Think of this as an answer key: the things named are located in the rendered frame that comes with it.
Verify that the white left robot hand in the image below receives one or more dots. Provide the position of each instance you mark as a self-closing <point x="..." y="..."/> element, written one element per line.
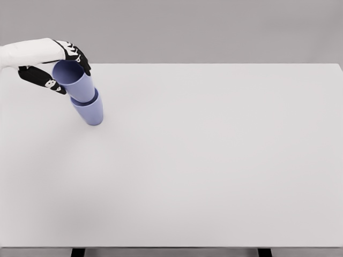
<point x="40" y="52"/>

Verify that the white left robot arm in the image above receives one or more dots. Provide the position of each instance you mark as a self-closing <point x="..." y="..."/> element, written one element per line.
<point x="5" y="56"/>

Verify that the blue plastic cup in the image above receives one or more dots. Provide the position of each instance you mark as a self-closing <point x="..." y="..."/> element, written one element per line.
<point x="91" y="112"/>
<point x="76" y="83"/>

